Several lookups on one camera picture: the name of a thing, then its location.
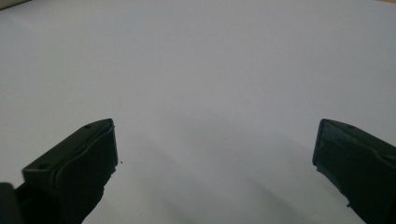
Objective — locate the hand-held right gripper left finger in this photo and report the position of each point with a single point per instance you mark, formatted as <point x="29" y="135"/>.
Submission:
<point x="77" y="168"/>

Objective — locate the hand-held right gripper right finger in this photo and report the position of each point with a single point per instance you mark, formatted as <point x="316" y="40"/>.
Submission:
<point x="358" y="165"/>

